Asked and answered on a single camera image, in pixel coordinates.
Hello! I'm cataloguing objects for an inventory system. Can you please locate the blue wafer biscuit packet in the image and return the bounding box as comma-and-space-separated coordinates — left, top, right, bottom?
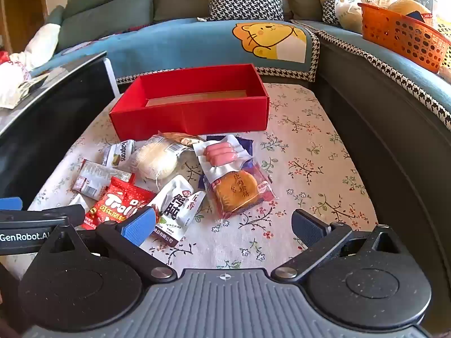
198, 135, 253, 190

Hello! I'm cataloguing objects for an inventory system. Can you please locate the round bread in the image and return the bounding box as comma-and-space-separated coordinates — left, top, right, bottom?
129, 135, 190, 182

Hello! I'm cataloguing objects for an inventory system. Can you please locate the red white plastic bag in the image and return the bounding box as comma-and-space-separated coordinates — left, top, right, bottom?
0, 50, 30, 109

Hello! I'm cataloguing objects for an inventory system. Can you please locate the black side table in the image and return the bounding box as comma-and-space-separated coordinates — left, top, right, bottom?
1, 52, 119, 208

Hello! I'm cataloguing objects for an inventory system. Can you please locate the blue lion sofa cover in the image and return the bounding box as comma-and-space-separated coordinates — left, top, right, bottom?
31, 18, 320, 85

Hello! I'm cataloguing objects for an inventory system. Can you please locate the Kaprons wafer packet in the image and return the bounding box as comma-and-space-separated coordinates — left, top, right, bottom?
102, 140, 135, 169

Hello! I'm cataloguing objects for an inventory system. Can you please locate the white cloth on sofa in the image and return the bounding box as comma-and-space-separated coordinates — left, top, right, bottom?
9, 23, 60, 71

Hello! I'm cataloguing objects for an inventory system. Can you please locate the white duck snack packet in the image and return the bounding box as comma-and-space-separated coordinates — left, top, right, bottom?
148, 175, 206, 247

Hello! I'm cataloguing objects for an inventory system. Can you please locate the red Trolli candy bag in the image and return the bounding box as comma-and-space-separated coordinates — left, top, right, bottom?
81, 177, 156, 230

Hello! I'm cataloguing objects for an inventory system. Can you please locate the floral tablecloth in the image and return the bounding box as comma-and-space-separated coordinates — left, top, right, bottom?
29, 84, 378, 273

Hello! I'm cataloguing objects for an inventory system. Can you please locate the silver Weilong snack packet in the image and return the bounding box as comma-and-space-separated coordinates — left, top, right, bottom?
72, 159, 135, 201

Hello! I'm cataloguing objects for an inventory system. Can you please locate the orange plastic basket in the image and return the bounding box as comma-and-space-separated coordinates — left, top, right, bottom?
359, 3, 450, 73

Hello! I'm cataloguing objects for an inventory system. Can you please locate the red cardboard box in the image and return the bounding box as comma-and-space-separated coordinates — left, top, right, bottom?
109, 64, 270, 141

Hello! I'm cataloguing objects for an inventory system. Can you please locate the brown biscuit packet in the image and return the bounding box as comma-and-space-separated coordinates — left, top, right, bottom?
160, 132, 205, 147

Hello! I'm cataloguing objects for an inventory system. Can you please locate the mooncake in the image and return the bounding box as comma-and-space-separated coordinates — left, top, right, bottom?
203, 161, 276, 219

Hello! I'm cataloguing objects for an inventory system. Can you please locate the pink sausages vacuum pack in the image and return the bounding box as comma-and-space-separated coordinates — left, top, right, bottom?
193, 134, 253, 189

